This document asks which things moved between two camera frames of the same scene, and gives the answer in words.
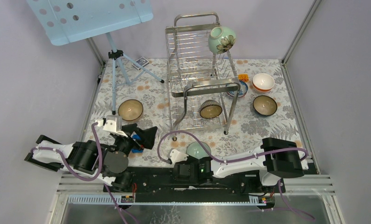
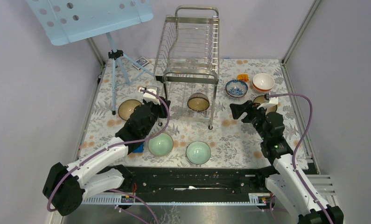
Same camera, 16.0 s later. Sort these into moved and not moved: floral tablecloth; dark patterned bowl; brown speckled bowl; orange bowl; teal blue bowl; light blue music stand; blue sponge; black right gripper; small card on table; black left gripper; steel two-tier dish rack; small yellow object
Moved: black left gripper; black right gripper; steel two-tier dish rack; dark patterned bowl
Not moved: orange bowl; blue sponge; small card on table; brown speckled bowl; light blue music stand; small yellow object; floral tablecloth; teal blue bowl
